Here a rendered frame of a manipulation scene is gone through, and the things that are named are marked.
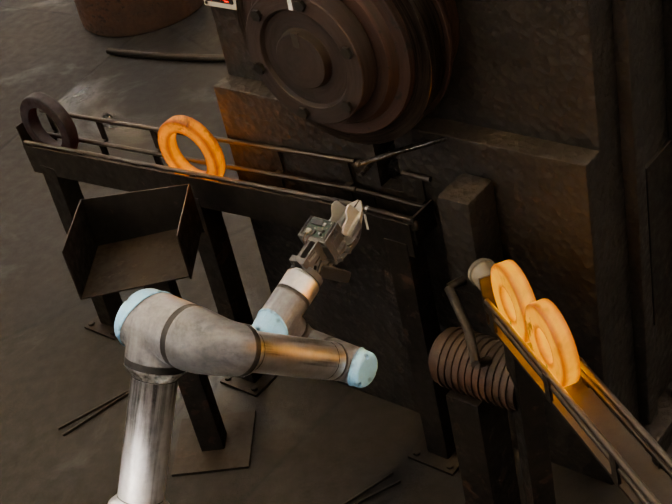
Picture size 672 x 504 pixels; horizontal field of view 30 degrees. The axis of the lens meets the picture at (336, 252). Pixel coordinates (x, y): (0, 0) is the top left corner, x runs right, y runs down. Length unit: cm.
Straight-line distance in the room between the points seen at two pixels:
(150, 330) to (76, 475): 118
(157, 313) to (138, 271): 68
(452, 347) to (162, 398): 63
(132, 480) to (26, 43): 361
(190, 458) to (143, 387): 99
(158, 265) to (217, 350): 74
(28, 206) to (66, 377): 100
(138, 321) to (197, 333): 13
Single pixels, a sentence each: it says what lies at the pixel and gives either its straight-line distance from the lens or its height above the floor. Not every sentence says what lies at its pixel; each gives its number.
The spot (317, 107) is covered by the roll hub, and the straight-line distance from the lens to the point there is 244.
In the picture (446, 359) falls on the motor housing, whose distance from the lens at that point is 255.
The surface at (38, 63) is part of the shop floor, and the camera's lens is 548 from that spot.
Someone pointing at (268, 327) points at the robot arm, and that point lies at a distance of 243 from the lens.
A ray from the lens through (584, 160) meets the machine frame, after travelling 241.
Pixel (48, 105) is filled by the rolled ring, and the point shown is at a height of 75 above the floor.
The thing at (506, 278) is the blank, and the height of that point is 78.
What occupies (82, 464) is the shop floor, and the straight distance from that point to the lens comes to 335.
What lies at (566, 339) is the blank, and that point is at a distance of 215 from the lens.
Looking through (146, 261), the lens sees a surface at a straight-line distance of 289.
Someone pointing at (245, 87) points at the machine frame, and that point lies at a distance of 289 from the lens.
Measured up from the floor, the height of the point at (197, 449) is 1.
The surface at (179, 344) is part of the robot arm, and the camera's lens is 215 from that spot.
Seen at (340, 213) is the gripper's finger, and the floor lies 76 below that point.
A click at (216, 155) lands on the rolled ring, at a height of 73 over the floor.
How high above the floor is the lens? 219
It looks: 35 degrees down
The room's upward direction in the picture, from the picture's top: 13 degrees counter-clockwise
